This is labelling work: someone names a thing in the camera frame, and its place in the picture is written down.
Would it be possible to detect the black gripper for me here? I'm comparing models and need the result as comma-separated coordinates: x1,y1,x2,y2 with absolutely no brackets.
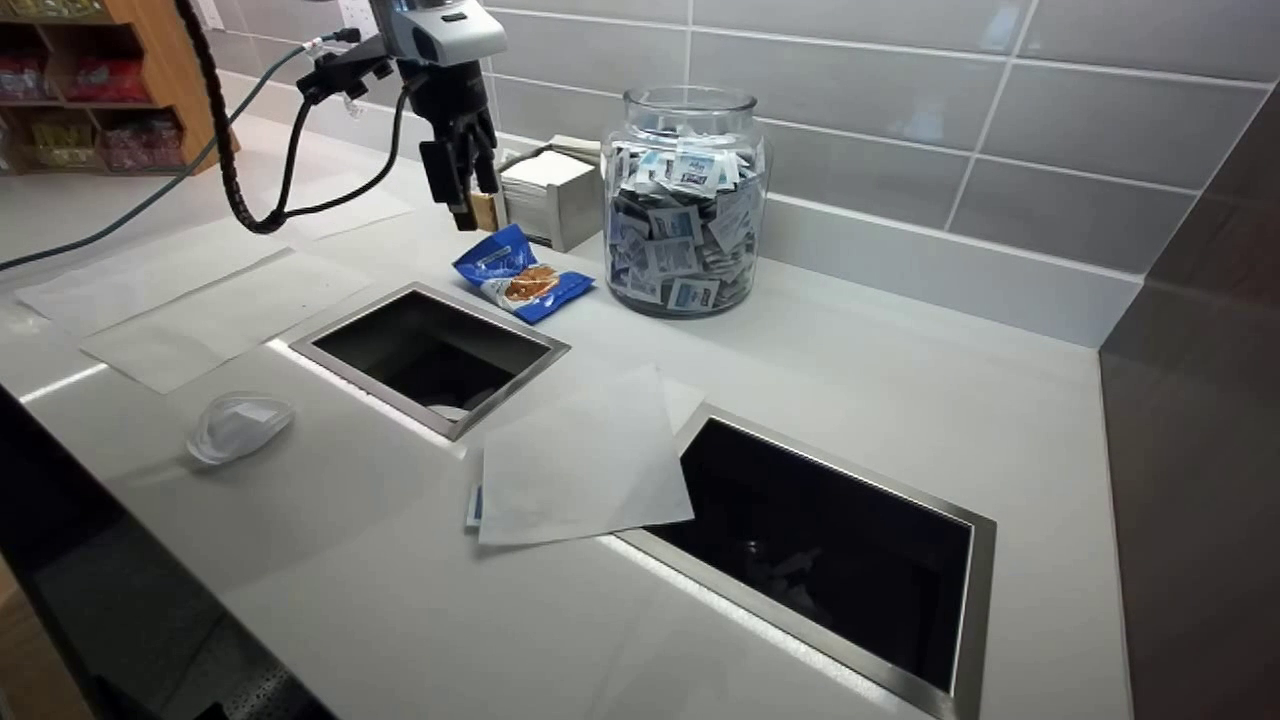
398,52,502,231

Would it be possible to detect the blue and white pretzel packet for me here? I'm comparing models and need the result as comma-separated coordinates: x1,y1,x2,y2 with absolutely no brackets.
446,220,598,327

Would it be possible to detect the small white box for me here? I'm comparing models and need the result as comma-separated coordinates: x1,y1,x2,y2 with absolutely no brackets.
497,145,609,257

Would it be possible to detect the steel-framed bin opening with waste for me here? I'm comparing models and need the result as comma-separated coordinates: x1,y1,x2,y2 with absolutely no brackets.
283,279,575,446

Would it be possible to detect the glass jar of sachets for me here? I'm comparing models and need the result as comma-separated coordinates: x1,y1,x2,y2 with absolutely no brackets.
598,84,768,323

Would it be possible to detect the white paper sheet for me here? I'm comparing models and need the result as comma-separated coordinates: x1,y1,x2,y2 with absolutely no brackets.
465,381,700,557

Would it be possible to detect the white plastic lid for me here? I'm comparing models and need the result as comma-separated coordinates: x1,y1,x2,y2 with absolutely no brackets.
180,396,294,476

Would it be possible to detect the wooden snack shelf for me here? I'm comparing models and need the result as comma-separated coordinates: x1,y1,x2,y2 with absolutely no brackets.
0,0,225,180

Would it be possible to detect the steel-framed empty bin opening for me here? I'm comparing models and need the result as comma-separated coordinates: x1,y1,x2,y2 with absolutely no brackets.
616,399,998,720

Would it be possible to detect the dark brown cabinet panel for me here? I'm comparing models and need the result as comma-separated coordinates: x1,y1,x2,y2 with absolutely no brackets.
1095,80,1280,720

